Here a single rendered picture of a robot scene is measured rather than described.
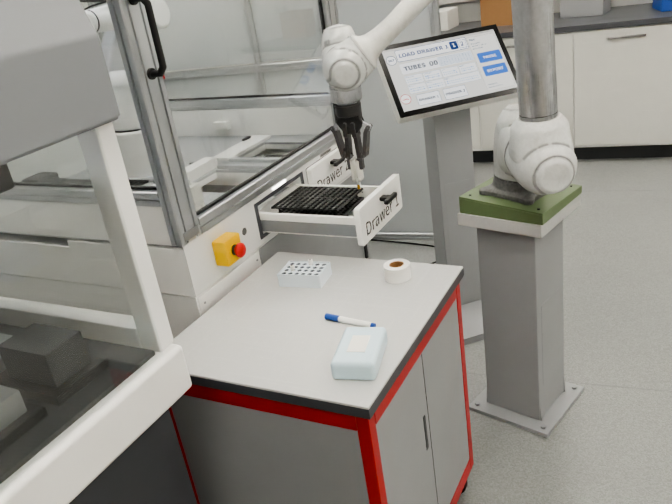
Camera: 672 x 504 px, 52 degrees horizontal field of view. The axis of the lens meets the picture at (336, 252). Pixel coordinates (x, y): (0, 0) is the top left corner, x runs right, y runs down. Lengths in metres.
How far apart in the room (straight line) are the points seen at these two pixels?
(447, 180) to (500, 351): 0.81
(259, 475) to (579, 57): 3.70
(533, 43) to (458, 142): 1.06
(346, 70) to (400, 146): 2.02
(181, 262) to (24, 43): 0.82
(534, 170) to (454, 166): 1.02
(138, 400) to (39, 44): 0.63
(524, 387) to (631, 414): 0.37
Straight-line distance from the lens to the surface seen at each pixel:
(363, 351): 1.44
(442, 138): 2.80
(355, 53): 1.77
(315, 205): 1.99
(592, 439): 2.46
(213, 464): 1.75
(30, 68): 1.13
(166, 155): 1.71
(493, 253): 2.22
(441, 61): 2.76
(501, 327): 2.34
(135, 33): 1.66
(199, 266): 1.81
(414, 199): 3.81
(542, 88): 1.87
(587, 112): 4.86
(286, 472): 1.62
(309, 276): 1.81
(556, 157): 1.86
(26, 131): 1.12
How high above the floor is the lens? 1.58
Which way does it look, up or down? 24 degrees down
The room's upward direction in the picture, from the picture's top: 9 degrees counter-clockwise
